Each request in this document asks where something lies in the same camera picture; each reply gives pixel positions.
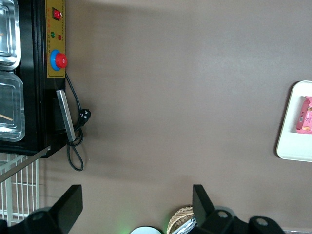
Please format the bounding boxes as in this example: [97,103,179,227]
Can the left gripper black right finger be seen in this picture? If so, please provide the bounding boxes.
[192,184,286,234]

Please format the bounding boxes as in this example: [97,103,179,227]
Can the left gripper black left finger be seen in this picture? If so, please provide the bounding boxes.
[0,184,84,234]

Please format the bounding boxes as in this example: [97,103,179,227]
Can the shiny metal food tray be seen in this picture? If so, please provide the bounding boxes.
[0,72,26,143]
[0,0,21,72]

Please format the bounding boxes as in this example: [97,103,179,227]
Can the cream serving tray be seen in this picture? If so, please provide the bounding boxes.
[275,80,312,162]

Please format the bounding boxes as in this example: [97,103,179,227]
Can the foil container stack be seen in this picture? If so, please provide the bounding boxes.
[174,216,197,234]

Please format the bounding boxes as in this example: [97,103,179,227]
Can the light wicker basket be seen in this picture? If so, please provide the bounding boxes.
[166,206,196,234]

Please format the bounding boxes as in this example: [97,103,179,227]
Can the black sealing machine yellow panel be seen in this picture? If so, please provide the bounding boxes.
[0,0,68,159]

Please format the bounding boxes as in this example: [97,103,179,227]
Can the pink snack packet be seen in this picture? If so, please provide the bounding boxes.
[295,95,312,135]

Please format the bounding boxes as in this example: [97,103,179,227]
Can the white wire rack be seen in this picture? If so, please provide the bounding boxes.
[0,153,40,227]

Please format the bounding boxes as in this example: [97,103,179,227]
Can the silver bar handle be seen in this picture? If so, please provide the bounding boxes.
[56,89,76,149]

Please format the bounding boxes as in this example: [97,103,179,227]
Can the black power cable with plug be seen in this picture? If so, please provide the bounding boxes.
[65,72,92,172]

